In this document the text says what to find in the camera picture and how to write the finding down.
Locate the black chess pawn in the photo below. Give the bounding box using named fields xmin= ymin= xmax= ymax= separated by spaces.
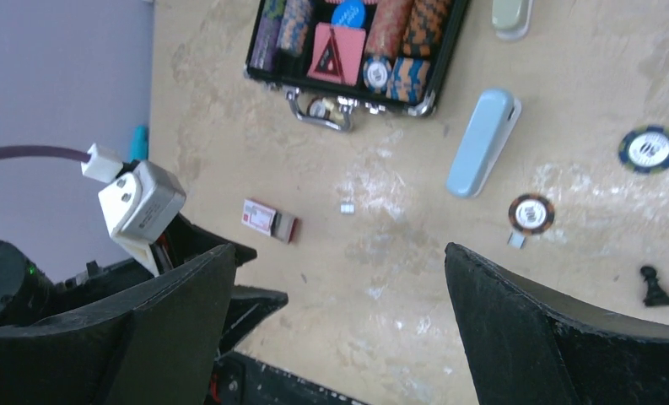
xmin=639 ymin=265 xmax=669 ymax=307

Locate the blue stapler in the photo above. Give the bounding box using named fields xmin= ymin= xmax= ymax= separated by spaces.
xmin=445 ymin=88 xmax=522 ymax=198

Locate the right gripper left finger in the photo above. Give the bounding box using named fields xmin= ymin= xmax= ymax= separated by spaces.
xmin=0 ymin=255 xmax=236 ymax=404

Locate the teal cylinder tool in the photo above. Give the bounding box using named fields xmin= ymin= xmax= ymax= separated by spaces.
xmin=129 ymin=125 xmax=149 ymax=160

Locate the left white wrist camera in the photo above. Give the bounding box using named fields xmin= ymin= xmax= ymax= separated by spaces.
xmin=81 ymin=143 xmax=186 ymax=277

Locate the strip of staples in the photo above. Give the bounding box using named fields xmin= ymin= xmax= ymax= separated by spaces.
xmin=340 ymin=202 xmax=355 ymax=215

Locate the black poker chip case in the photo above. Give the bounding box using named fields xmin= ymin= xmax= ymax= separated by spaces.
xmin=244 ymin=1 xmax=469 ymax=132

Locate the green poker chip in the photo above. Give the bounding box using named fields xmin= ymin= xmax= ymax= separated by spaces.
xmin=618 ymin=125 xmax=669 ymax=175

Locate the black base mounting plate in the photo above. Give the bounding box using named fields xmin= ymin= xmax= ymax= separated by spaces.
xmin=203 ymin=351 xmax=364 ymax=405

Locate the blue dealer button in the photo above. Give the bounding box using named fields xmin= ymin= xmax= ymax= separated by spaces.
xmin=331 ymin=0 xmax=366 ymax=29

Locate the brown poker chip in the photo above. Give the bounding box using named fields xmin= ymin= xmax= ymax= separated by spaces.
xmin=508 ymin=193 xmax=555 ymax=236

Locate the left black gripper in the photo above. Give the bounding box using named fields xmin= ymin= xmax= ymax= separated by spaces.
xmin=143 ymin=214 xmax=289 ymax=355

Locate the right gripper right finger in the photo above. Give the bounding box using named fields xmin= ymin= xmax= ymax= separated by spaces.
xmin=445 ymin=243 xmax=669 ymax=404

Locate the green stapler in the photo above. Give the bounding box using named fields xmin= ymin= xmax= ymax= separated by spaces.
xmin=491 ymin=0 xmax=534 ymax=41

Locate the red white staple box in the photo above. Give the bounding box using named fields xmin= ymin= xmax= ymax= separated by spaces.
xmin=241 ymin=198 xmax=299 ymax=244

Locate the pink card deck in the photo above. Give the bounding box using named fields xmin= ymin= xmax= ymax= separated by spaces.
xmin=306 ymin=23 xmax=366 ymax=87

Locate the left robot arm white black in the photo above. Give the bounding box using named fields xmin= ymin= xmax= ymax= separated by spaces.
xmin=0 ymin=215 xmax=289 ymax=355

